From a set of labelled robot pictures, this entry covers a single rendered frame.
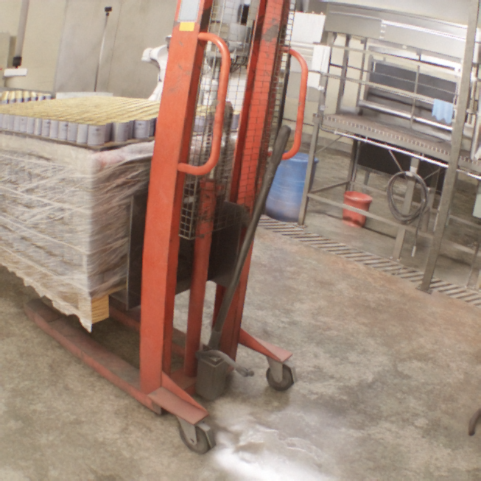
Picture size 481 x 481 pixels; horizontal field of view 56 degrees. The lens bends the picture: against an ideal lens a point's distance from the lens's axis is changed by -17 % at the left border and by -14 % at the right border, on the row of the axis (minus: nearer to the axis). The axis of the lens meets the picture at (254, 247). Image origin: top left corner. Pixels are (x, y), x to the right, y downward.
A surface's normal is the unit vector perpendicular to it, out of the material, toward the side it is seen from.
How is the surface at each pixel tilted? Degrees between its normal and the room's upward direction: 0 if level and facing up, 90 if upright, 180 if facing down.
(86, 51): 90
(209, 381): 90
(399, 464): 0
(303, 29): 99
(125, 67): 90
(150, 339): 90
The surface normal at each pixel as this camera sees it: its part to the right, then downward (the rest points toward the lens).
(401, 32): -0.55, 0.22
